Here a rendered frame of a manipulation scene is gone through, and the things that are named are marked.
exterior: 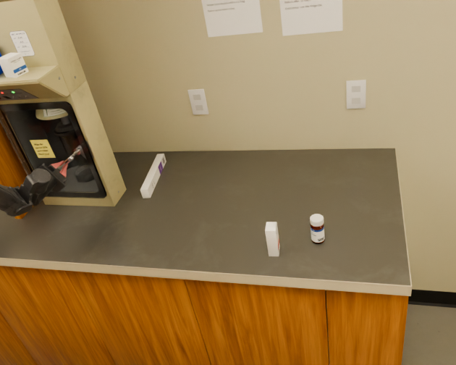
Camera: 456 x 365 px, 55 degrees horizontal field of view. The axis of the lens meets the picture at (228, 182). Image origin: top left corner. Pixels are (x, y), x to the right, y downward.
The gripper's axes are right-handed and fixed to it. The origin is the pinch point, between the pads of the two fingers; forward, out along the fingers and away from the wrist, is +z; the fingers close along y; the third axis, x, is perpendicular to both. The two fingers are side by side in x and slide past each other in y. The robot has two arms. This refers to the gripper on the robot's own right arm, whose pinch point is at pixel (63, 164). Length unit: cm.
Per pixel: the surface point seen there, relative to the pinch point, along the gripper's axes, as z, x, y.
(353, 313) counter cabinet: -20, -62, -87
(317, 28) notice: 50, -85, -25
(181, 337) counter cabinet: -21, 2, -73
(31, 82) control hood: -5.7, -23.6, 24.1
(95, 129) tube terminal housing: 11.1, -12.1, 1.1
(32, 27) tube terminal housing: 5.7, -29.4, 35.6
